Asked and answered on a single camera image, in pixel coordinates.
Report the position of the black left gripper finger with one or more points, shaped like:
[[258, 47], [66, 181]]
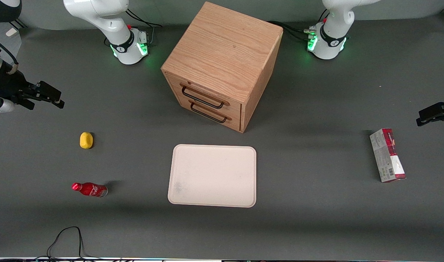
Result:
[[431, 113]]

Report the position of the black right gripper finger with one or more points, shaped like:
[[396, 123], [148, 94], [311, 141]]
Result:
[[27, 104], [51, 94]]

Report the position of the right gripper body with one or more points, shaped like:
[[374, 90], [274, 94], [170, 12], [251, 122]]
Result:
[[10, 87]]

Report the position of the red coke bottle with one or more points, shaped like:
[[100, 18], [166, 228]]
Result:
[[91, 189]]

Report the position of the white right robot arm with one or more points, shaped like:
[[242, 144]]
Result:
[[116, 43]]

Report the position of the cream plastic tray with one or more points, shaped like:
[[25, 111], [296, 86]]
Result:
[[213, 176]]

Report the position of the small white tag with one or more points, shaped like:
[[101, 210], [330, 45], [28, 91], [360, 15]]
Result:
[[11, 32]]

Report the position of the yellow lemon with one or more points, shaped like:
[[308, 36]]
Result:
[[86, 140]]

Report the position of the grey and red carton box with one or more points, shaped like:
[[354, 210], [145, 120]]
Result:
[[387, 154]]

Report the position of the wooden drawer cabinet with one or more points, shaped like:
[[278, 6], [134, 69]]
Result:
[[225, 51]]

